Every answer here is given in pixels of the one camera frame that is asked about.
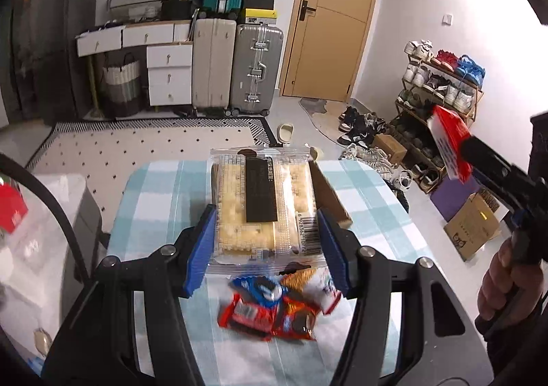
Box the wooden shoe rack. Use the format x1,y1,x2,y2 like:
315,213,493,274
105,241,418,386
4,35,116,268
393,58,484,195

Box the black basket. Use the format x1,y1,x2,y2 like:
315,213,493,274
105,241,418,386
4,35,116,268
160,0,200,22

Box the person's right forearm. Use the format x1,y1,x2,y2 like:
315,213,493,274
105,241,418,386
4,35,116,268
473,309,548,386

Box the black cable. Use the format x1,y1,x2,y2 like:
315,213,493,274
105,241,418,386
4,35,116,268
0,152,92,284

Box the grey refrigerator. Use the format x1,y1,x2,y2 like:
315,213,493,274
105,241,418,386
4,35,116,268
9,0,101,123

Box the red white snack packet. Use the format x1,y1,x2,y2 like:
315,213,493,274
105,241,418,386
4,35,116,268
427,105,474,182

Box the printed cardboard box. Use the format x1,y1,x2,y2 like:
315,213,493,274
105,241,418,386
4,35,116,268
443,192,502,262

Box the heap of loose shoes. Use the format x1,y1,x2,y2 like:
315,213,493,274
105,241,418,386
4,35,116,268
337,105,425,194

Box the black yellow shoe box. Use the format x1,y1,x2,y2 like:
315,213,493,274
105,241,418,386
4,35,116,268
239,9,278,26

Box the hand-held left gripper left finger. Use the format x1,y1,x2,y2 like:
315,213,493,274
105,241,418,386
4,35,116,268
43,204,219,386

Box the white side table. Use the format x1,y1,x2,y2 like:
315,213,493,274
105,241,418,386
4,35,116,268
0,173,104,366

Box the patterned rug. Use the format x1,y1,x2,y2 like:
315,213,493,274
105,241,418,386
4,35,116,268
26,117,279,172

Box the clear cracker packet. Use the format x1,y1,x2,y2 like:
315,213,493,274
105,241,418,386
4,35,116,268
207,145,333,276

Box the beige suitcase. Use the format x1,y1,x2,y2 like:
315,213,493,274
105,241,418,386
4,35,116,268
191,9,238,117

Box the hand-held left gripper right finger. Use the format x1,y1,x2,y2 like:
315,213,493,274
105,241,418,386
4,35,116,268
316,208,495,386

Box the purple box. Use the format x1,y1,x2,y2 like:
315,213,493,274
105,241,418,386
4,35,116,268
429,175,482,224

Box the small cardboard box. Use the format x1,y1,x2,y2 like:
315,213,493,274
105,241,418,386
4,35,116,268
372,133,408,164

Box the brown cardboard box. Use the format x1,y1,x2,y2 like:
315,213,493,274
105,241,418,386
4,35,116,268
308,159,354,229

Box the tan wooden door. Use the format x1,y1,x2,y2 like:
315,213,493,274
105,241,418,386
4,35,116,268
279,0,385,103

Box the rows of racked shoes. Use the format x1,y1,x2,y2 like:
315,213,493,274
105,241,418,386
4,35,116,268
396,40,487,195

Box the teal plaid tablecloth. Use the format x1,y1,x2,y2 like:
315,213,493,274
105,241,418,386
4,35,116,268
105,159,429,386

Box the red printed packet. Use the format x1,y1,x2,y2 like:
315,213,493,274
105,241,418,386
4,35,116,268
0,181,29,235

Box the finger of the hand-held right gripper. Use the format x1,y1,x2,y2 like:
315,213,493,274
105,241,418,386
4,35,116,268
459,133,545,209

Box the person's right hand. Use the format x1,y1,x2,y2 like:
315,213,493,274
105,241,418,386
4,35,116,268
476,237,541,322

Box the grey floor mat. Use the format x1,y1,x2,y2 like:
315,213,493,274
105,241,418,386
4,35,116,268
298,97,343,142

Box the white desk with drawers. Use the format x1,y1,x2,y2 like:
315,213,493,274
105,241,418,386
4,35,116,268
76,20,194,107

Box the silver suitcase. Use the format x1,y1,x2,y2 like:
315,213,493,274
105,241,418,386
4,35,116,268
229,23,284,117

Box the woven laundry basket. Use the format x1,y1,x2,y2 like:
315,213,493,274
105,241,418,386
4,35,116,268
101,52,143,118

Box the pile of snack packets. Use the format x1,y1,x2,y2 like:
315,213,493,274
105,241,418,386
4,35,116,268
217,266,344,342

